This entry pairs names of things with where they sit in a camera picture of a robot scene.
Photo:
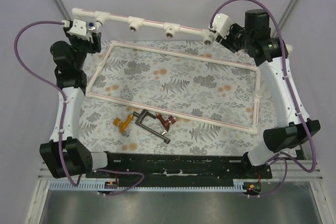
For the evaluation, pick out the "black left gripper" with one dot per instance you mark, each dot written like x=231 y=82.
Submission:
x=95 y=41

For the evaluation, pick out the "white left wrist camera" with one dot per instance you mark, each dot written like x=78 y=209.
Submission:
x=77 y=28

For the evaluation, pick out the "dark grey metal faucet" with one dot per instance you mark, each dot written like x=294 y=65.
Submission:
x=148 y=122

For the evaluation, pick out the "brown water faucet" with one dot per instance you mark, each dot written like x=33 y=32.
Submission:
x=166 y=123

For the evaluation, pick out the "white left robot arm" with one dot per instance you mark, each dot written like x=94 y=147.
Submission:
x=64 y=154

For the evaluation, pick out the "orange water faucet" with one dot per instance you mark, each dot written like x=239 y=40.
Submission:
x=122 y=125

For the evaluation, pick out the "white water faucet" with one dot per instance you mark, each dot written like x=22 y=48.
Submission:
x=94 y=27

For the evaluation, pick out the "white slotted cable duct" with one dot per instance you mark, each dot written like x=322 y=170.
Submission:
x=91 y=185

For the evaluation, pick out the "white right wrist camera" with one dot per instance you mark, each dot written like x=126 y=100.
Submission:
x=221 y=25

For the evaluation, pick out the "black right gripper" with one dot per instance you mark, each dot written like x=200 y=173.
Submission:
x=227 y=42

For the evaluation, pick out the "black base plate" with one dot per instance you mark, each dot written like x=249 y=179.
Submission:
x=180 y=170

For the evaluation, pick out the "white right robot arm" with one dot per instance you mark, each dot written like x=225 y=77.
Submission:
x=294 y=125

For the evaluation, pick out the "floral pattern mat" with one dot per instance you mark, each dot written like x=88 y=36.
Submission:
x=196 y=88

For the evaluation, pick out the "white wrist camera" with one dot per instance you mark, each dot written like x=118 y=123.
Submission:
x=77 y=28
x=221 y=25

